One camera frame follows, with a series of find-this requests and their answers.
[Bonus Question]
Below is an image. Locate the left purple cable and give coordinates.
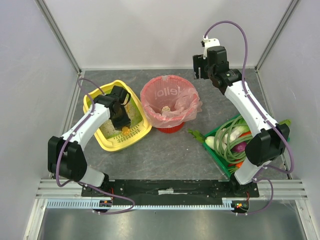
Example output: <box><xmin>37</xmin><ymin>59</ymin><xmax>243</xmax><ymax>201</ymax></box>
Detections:
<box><xmin>55</xmin><ymin>77</ymin><xmax>136</xmax><ymax>215</ymax></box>

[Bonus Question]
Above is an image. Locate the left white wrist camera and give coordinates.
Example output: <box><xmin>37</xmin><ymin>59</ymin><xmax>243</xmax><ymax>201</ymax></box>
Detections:
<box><xmin>122</xmin><ymin>91</ymin><xmax>131</xmax><ymax>106</ymax></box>

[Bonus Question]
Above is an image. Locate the white radish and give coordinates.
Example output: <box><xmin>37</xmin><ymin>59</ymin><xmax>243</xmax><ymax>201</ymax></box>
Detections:
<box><xmin>204</xmin><ymin>136</ymin><xmax>216</xmax><ymax>150</ymax></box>

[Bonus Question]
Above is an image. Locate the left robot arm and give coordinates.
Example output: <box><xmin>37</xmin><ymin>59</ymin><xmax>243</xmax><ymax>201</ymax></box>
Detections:
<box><xmin>47</xmin><ymin>85</ymin><xmax>131</xmax><ymax>187</ymax></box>

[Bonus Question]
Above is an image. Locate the orange litter scoop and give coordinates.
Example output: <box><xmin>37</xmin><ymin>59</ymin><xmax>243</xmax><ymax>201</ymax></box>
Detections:
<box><xmin>120</xmin><ymin>102</ymin><xmax>132</xmax><ymax>136</ymax></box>

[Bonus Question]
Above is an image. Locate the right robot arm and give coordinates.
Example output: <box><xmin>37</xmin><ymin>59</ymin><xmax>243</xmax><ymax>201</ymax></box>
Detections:
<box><xmin>192</xmin><ymin>46</ymin><xmax>290</xmax><ymax>185</ymax></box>

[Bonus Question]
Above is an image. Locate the purple onion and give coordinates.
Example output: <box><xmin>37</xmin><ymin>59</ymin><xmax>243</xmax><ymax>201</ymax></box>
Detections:
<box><xmin>232</xmin><ymin>141</ymin><xmax>247</xmax><ymax>153</ymax></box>

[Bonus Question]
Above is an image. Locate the litter clump in bin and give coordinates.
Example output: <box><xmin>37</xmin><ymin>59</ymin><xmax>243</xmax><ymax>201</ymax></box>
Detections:
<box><xmin>161</xmin><ymin>106</ymin><xmax>171</xmax><ymax>113</ymax></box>

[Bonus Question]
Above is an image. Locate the red plastic waste basket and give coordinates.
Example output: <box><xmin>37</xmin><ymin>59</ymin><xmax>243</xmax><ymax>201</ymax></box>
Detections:
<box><xmin>141</xmin><ymin>75</ymin><xmax>200</xmax><ymax>135</ymax></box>

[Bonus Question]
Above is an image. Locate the cat litter sand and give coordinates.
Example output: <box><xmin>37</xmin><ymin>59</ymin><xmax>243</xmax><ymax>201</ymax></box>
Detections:
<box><xmin>99</xmin><ymin>101</ymin><xmax>143</xmax><ymax>139</ymax></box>

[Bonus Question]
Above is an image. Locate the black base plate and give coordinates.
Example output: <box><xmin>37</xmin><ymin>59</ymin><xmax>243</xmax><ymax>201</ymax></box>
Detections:
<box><xmin>81</xmin><ymin>178</ymin><xmax>261</xmax><ymax>201</ymax></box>

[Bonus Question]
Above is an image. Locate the green leafy vegetable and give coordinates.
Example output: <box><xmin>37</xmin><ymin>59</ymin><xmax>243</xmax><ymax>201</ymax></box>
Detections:
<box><xmin>279</xmin><ymin>119</ymin><xmax>292</xmax><ymax>127</ymax></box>

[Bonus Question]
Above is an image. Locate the pink plastic bin liner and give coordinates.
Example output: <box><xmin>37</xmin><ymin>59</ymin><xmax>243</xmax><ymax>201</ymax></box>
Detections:
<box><xmin>139</xmin><ymin>74</ymin><xmax>203</xmax><ymax>129</ymax></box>

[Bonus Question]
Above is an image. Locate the grey slotted cable duct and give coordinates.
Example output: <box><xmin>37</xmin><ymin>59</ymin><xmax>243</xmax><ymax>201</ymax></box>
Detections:
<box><xmin>46</xmin><ymin>198</ymin><xmax>236</xmax><ymax>211</ymax></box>

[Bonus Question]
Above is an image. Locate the green long beans bundle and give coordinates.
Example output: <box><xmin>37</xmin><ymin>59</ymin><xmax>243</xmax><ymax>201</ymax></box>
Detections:
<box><xmin>214</xmin><ymin>115</ymin><xmax>253</xmax><ymax>164</ymax></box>

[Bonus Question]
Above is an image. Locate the orange carrot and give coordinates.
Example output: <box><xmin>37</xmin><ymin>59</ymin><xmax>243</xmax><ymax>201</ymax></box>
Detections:
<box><xmin>227</xmin><ymin>161</ymin><xmax>243</xmax><ymax>174</ymax></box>

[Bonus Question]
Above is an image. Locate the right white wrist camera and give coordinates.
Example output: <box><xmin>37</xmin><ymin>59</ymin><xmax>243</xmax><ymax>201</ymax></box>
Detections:
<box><xmin>201</xmin><ymin>36</ymin><xmax>220</xmax><ymax>60</ymax></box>

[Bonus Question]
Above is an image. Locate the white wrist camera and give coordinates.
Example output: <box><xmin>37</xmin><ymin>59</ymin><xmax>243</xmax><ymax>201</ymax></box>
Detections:
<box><xmin>122</xmin><ymin>91</ymin><xmax>131</xmax><ymax>106</ymax></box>
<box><xmin>201</xmin><ymin>36</ymin><xmax>220</xmax><ymax>60</ymax></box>

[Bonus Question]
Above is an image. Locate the yellow litter box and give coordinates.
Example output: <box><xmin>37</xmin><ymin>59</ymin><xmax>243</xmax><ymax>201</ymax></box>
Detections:
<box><xmin>82</xmin><ymin>80</ymin><xmax>152</xmax><ymax>152</ymax></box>

